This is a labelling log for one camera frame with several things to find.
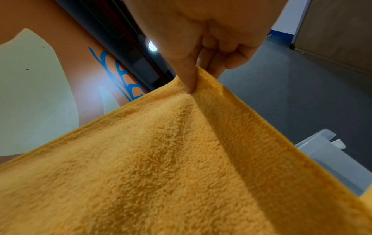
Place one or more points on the person's right hand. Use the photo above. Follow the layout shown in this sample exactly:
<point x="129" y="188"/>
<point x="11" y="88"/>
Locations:
<point x="209" y="23"/>

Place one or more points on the clear plastic storage box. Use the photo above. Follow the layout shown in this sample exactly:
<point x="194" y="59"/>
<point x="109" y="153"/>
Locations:
<point x="328" y="156"/>

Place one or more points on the round white ceiling light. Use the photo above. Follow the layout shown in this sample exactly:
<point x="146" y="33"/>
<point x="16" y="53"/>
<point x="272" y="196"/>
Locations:
<point x="152" y="45"/>

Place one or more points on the white board with blue edge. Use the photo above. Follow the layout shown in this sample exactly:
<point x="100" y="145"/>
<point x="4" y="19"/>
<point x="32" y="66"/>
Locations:
<point x="290" y="18"/>

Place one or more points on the wooden cabinet panel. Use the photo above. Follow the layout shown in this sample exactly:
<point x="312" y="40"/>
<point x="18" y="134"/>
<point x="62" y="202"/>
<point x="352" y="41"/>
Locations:
<point x="334" y="27"/>

